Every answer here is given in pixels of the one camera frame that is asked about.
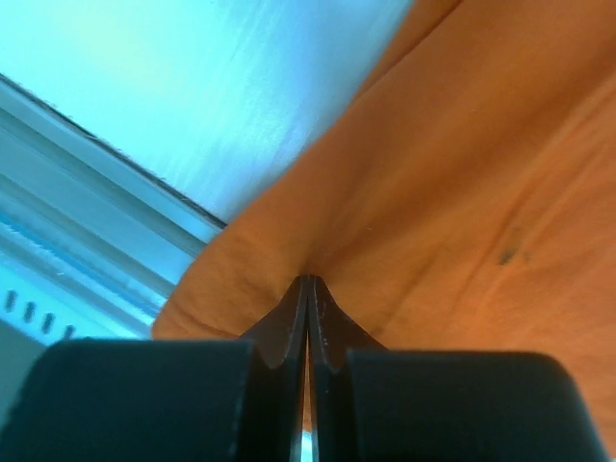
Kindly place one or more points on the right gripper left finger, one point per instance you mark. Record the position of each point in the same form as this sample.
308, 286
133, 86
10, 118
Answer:
165, 400

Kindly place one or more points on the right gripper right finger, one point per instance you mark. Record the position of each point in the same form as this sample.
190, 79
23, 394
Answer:
370, 403

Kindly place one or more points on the orange t shirt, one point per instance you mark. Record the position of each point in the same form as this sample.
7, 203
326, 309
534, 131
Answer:
465, 199

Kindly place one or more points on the white slotted cable duct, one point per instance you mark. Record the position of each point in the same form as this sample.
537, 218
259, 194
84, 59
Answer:
32, 320

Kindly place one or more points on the aluminium mounting rail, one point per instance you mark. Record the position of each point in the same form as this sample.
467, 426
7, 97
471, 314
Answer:
86, 233

